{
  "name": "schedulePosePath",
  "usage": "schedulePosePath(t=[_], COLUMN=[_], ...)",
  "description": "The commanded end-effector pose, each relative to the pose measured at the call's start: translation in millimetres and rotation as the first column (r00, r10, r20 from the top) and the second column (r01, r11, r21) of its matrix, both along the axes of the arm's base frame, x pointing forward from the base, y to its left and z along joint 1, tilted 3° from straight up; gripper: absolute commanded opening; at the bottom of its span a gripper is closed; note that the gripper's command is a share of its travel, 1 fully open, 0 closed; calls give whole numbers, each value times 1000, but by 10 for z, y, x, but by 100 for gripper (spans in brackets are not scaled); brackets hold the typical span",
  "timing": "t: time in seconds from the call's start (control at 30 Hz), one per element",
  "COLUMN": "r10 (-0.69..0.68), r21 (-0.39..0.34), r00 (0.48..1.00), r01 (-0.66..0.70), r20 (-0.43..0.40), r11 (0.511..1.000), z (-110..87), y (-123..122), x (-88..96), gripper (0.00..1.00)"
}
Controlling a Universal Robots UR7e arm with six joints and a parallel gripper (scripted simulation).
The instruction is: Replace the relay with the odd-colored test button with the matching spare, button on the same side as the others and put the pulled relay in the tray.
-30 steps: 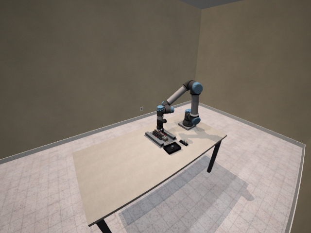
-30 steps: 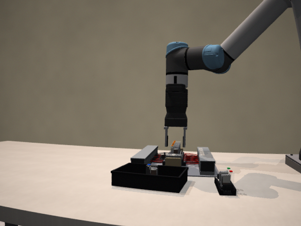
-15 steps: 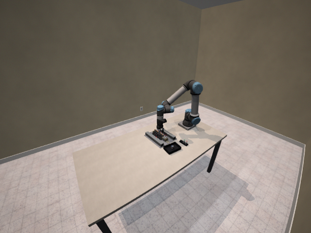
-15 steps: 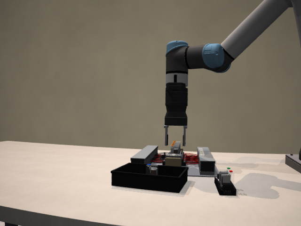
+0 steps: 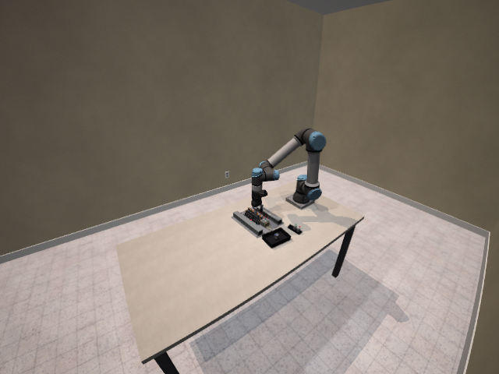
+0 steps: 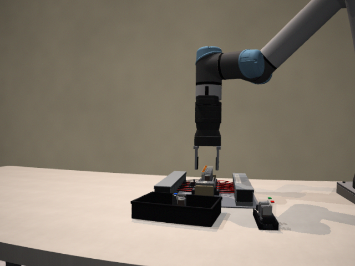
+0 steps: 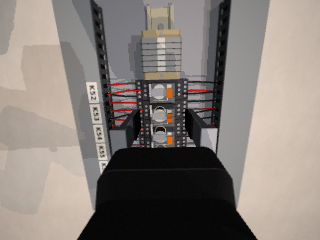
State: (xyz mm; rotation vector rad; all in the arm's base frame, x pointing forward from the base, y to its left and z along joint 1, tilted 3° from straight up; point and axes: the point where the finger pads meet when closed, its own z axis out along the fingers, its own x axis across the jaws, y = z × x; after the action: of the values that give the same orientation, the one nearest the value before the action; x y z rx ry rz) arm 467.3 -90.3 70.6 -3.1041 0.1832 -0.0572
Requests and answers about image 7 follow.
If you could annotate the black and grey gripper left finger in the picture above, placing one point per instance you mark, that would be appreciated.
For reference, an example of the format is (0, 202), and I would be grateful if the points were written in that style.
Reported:
(124, 135)

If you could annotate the grey mounting plate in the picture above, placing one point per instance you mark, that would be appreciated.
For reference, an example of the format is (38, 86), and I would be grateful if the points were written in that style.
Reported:
(125, 19)

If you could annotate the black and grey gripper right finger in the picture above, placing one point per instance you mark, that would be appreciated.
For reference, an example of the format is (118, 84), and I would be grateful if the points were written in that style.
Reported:
(202, 134)

